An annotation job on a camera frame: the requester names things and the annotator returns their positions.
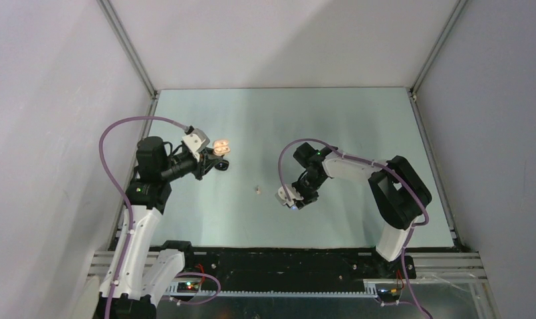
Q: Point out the beige square earbud case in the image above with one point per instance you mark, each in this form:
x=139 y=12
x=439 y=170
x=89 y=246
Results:
x=221 y=147

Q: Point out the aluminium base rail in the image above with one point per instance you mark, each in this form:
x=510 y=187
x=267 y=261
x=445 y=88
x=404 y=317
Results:
x=453 y=268

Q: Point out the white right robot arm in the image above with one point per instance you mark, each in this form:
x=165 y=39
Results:
x=400 y=194

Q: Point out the black glossy earbud charging case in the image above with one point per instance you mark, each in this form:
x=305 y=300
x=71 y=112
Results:
x=222 y=166

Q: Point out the left green circuit board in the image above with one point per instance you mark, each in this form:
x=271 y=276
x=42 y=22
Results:
x=188 y=287

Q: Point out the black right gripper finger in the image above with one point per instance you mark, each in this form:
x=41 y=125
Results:
x=303 y=187
x=308 y=199

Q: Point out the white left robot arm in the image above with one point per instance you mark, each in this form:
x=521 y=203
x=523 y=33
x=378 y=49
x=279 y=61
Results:
x=129 y=290

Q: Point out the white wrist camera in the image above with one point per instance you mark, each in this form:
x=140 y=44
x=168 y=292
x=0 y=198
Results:
x=196 y=141
x=288 y=196

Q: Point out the left aluminium frame post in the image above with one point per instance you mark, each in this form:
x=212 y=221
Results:
x=127 y=45

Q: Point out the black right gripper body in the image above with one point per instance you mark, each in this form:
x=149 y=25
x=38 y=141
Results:
x=316 y=183

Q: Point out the green circuit board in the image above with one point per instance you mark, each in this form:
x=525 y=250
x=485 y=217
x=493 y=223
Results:
x=188 y=287
x=390 y=292

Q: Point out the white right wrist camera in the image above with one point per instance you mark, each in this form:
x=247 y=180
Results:
x=288 y=196

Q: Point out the white slotted cable duct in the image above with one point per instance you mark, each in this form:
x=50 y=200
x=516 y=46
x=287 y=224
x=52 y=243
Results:
x=365 y=291

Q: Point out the right aluminium frame post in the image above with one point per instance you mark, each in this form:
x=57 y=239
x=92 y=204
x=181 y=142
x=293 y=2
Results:
x=438 y=45

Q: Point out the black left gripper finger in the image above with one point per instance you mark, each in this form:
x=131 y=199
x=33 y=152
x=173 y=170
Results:
x=207 y=153
x=214 y=162

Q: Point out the right green circuit board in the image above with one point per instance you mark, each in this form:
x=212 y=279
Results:
x=390 y=292

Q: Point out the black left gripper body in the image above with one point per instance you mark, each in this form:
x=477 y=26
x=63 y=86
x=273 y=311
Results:
x=197 y=169

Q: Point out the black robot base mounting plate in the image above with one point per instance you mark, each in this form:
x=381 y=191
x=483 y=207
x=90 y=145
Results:
x=312 y=269

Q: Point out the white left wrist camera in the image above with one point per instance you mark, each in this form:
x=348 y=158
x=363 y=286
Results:
x=196 y=141

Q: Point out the aluminium frame post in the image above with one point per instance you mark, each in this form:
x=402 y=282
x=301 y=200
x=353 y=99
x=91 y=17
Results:
x=438 y=45
x=127 y=45

